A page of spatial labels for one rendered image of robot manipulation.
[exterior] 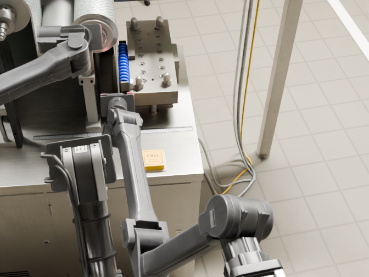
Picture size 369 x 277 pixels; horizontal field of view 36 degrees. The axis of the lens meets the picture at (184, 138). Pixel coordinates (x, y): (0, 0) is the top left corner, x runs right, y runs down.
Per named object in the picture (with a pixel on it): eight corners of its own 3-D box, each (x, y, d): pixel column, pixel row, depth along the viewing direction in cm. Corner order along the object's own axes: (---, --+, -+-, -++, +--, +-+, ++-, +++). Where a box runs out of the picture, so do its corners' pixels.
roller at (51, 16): (42, 71, 180) (35, 42, 171) (46, 23, 197) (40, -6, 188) (79, 69, 181) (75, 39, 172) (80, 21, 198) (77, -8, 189)
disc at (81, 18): (71, 53, 177) (67, 14, 166) (71, 52, 177) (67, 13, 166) (118, 53, 178) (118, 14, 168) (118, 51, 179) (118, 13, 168)
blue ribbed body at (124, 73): (119, 88, 191) (119, 80, 189) (118, 48, 206) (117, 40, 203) (130, 87, 192) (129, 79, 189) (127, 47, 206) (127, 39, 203)
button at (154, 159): (143, 171, 181) (143, 166, 180) (141, 154, 186) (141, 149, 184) (165, 169, 182) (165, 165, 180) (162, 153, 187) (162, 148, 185)
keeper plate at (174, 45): (173, 83, 208) (173, 61, 200) (171, 66, 215) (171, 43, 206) (179, 83, 208) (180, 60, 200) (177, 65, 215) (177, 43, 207)
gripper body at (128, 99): (134, 113, 174) (135, 119, 167) (102, 115, 174) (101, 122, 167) (133, 93, 173) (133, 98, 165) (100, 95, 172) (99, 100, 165)
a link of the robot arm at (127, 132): (173, 243, 134) (130, 240, 129) (162, 255, 138) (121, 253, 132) (145, 110, 160) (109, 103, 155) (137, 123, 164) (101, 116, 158)
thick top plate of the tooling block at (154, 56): (131, 106, 191) (130, 93, 187) (126, 33, 218) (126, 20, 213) (178, 103, 193) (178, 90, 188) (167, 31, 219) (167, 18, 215)
